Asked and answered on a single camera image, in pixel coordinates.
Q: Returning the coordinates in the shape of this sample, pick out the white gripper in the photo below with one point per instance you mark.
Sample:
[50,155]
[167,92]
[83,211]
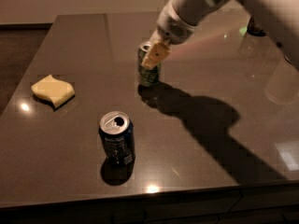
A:
[173,30]

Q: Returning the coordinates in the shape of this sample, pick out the green soda can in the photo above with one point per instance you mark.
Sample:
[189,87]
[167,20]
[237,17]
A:
[147,77]

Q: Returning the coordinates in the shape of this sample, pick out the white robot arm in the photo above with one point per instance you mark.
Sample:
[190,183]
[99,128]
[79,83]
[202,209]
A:
[278,18]

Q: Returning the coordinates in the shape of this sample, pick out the blue pepsi can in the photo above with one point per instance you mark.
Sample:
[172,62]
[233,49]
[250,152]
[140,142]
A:
[117,135]

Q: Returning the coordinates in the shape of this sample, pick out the black mesh basket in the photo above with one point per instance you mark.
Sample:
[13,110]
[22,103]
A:
[254,28]

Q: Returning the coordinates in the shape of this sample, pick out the yellow sponge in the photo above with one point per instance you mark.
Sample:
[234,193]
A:
[53,90]

